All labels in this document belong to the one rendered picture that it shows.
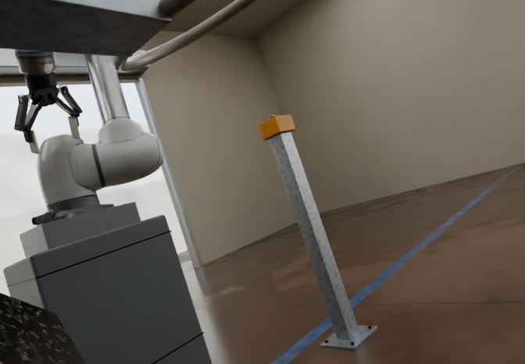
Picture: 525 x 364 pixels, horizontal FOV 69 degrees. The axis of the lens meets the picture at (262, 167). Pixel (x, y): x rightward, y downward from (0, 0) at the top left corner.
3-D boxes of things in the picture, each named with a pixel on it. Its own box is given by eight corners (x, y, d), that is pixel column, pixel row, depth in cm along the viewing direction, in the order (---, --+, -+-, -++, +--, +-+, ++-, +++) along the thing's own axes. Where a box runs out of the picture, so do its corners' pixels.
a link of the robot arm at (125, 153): (106, 195, 134) (169, 180, 142) (99, 176, 120) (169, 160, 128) (66, 33, 161) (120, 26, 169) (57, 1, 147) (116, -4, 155)
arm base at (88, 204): (22, 232, 120) (18, 215, 121) (88, 216, 138) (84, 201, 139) (48, 222, 110) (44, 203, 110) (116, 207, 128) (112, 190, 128)
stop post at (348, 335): (377, 327, 178) (301, 108, 185) (355, 350, 164) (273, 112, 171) (344, 326, 192) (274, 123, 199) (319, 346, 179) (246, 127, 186)
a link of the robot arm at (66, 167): (50, 208, 131) (35, 147, 132) (106, 194, 137) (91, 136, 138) (40, 206, 116) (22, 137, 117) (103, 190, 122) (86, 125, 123)
